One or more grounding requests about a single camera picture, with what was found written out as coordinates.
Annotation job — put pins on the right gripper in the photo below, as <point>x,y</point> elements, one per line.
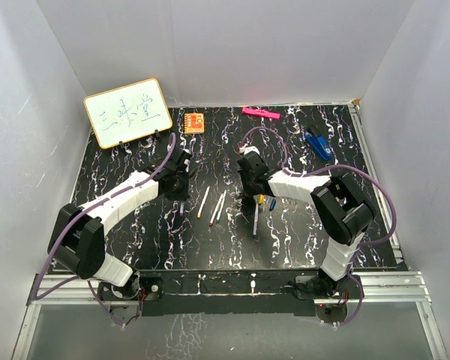
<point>248,192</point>

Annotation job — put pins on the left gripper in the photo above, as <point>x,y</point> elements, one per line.
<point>184,194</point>

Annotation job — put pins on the yellow pen cap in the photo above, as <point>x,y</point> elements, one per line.
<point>261,199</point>

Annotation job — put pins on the white pen yellow end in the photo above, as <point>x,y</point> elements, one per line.
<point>199,214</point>

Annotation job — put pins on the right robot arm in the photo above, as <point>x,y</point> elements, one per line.
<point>344,210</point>

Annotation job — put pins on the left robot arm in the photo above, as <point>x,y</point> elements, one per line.
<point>78,238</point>

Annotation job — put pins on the blue pen cap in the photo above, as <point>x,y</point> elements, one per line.
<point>272,205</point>

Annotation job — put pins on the white pen green end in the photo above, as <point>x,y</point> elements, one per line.
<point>223,197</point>

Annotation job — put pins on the white pen red end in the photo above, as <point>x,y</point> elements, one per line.
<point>216,208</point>

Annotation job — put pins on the white pen blue end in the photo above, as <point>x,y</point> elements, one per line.
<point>255,220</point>

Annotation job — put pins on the orange card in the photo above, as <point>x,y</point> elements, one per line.
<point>194,123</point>

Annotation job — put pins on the pink plastic clip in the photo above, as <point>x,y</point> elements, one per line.
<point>260,113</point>

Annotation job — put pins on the blue stapler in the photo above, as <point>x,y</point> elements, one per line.
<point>318,143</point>

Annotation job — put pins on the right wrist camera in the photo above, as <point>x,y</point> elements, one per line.
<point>246,149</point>

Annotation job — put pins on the small whiteboard wooden frame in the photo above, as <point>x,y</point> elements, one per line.
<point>128,113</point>

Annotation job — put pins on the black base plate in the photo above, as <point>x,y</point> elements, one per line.
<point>227,292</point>

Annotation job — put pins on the aluminium rail frame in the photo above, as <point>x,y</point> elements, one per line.
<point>385,314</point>

